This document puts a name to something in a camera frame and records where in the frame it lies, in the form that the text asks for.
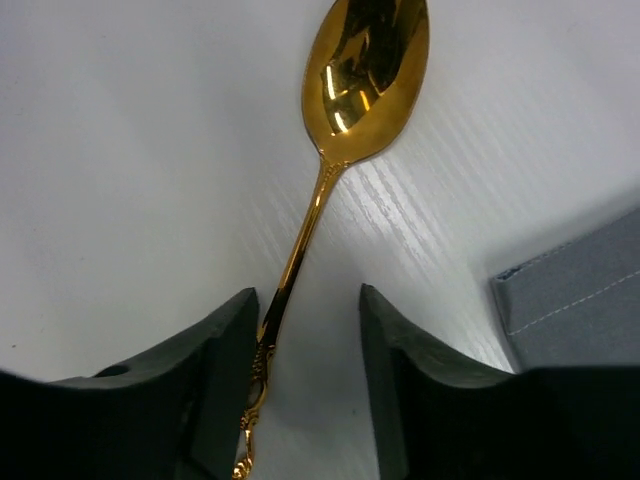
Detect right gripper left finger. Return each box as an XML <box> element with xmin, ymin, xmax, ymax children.
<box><xmin>1</xmin><ymin>288</ymin><xmax>259</xmax><ymax>479</ymax></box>

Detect gold spoon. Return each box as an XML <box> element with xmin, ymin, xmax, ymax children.
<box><xmin>231</xmin><ymin>0</ymin><xmax>430</xmax><ymax>479</ymax></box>

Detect striped cloth placemat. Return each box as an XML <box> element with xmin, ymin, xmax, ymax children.
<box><xmin>491</xmin><ymin>210</ymin><xmax>639</xmax><ymax>370</ymax></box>

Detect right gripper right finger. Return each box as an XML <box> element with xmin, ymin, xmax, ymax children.
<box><xmin>359</xmin><ymin>285</ymin><xmax>639</xmax><ymax>479</ymax></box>

